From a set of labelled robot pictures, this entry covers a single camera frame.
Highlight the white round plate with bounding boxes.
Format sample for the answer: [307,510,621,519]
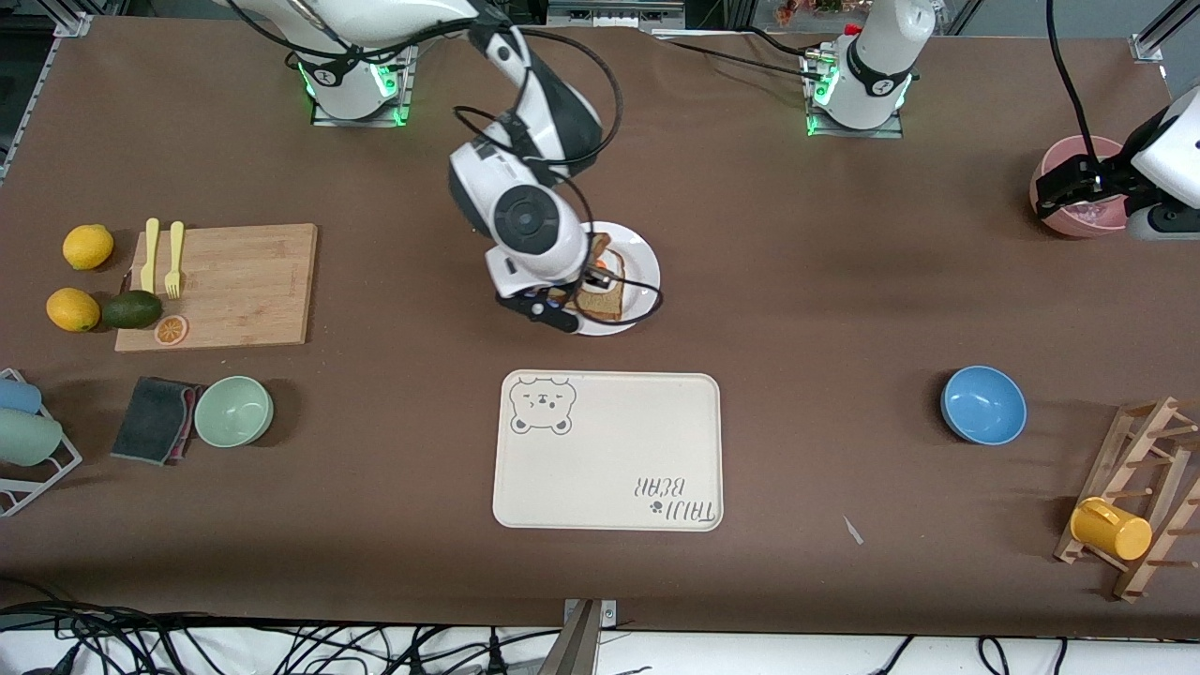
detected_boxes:
[562,221,662,337]

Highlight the pink bowl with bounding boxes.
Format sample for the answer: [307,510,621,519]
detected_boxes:
[1029,135,1131,237]

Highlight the cream bear print tray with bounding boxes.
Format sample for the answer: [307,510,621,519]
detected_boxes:
[492,370,725,533]

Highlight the blue bowl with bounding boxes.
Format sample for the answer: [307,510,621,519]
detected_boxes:
[940,365,1028,446]

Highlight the wooden mug rack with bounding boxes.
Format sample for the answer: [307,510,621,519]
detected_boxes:
[1053,396,1200,604]

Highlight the grey equipment box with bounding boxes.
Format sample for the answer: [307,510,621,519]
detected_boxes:
[547,0,687,29]

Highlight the wooden cutting board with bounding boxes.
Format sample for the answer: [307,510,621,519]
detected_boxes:
[114,222,319,353]

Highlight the pale green bowl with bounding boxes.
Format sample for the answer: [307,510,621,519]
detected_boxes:
[193,375,276,448]

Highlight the yellow mug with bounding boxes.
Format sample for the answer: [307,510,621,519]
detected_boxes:
[1070,497,1154,562]

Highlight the yellow plastic fork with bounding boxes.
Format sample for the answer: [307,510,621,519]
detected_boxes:
[164,221,187,300]

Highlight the grey metal profile bar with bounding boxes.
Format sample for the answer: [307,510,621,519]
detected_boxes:
[536,600,603,675]

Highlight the green avocado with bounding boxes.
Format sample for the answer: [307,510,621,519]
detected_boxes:
[101,290,163,330]

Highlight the grey folded cloth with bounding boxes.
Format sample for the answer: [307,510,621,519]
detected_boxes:
[110,376,200,467]

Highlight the yellow lemon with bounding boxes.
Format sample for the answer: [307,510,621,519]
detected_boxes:
[62,224,115,271]
[46,287,101,333]

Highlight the light blue cup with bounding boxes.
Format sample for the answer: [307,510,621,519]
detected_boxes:
[0,377,43,415]

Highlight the pale green cup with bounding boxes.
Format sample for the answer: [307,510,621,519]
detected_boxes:
[0,409,64,468]

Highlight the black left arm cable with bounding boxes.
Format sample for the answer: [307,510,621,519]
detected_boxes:
[1045,0,1103,188]

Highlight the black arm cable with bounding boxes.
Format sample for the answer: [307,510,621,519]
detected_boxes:
[455,28,667,324]
[1045,0,1103,188]

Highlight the aluminium frame corner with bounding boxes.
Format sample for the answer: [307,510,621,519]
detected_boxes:
[1130,0,1200,65]

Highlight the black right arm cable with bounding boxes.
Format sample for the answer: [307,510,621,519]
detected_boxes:
[455,28,667,324]

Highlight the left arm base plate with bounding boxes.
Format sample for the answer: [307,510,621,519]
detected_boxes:
[802,42,906,140]

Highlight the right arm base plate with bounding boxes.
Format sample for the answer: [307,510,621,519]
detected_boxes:
[311,37,418,128]

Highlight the black table cable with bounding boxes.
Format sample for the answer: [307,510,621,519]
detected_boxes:
[647,33,826,81]

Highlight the metal bracket plate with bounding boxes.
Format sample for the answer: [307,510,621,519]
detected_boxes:
[562,598,619,629]

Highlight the aluminium frame rail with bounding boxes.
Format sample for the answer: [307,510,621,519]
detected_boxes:
[0,11,95,184]

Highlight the tangled black floor cables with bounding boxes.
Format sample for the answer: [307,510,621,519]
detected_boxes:
[0,600,563,675]

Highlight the white wire rack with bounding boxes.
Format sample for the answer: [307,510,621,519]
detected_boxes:
[0,367,83,518]

